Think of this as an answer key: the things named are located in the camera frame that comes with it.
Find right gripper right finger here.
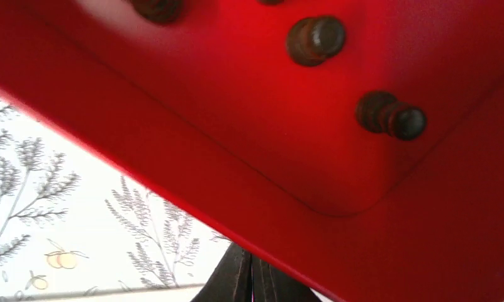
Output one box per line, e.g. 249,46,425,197
252,256,321,302

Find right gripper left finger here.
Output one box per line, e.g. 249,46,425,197
192,243,252,302

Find red plastic tray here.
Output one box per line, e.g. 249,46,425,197
0,1,504,301

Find black white chessboard mat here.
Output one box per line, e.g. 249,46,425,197
0,284,204,301

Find floral patterned table mat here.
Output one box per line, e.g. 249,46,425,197
0,98,229,301

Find dark pawn in tray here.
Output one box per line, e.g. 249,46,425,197
286,15,347,67
128,0,183,25
355,91,427,141

